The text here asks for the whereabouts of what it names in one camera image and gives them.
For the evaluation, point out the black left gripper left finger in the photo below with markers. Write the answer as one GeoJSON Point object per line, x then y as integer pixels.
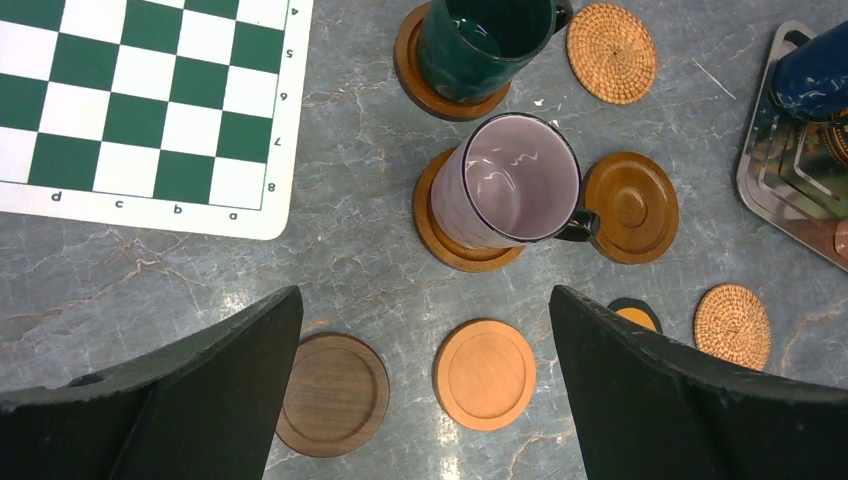
{"type": "Point", "coordinates": [203, 407]}

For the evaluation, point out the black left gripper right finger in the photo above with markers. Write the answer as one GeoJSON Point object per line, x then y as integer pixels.
{"type": "Point", "coordinates": [646, 406]}

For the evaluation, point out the reddish brown grooved coaster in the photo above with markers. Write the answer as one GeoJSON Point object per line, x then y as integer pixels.
{"type": "Point", "coordinates": [637, 205]}

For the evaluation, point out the light brown grooved coaster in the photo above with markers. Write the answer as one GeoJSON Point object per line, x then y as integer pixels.
{"type": "Point", "coordinates": [439, 244]}

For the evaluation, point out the lilac cup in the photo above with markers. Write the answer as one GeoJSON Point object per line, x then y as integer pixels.
{"type": "Point", "coordinates": [514, 181]}

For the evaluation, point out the dark blue mug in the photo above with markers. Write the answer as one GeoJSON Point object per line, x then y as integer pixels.
{"type": "Point", "coordinates": [810, 83]}

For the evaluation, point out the dark green mug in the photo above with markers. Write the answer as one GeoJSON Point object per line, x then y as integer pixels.
{"type": "Point", "coordinates": [469, 49]}

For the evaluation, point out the brown grooved wooden coaster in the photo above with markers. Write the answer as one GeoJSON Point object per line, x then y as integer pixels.
{"type": "Point", "coordinates": [407, 70]}

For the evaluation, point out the orange black felt coaster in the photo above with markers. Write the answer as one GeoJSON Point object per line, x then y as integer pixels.
{"type": "Point", "coordinates": [637, 311]}

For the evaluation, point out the woven rattan coaster near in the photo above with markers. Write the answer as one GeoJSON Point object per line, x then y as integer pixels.
{"type": "Point", "coordinates": [732, 324]}

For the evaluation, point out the woven rattan coaster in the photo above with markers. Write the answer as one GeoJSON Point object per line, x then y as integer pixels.
{"type": "Point", "coordinates": [732, 324]}
{"type": "Point", "coordinates": [611, 53]}

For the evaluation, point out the dark walnut wooden coaster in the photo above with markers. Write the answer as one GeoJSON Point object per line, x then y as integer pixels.
{"type": "Point", "coordinates": [336, 398]}

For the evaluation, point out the light orange wooden coaster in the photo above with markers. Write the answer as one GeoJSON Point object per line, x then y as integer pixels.
{"type": "Point", "coordinates": [484, 374]}

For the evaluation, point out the woven rattan coaster far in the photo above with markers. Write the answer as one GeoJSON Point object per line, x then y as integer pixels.
{"type": "Point", "coordinates": [611, 53]}

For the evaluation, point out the metal serving tray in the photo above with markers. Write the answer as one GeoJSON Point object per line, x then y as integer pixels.
{"type": "Point", "coordinates": [789, 173]}

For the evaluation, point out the green white chessboard mat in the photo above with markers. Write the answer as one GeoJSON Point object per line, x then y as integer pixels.
{"type": "Point", "coordinates": [172, 115]}

